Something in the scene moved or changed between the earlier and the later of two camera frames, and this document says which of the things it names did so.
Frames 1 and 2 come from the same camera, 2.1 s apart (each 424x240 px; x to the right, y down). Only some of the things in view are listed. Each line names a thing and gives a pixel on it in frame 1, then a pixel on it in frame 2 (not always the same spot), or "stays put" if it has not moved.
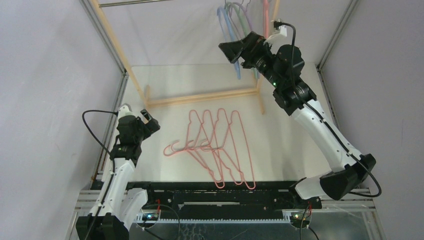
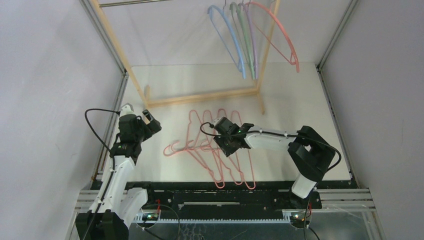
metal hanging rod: [125, 3] stays put
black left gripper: [151, 126] stays put
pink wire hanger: [222, 148] stays put
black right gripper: [247, 50] to [230, 144]
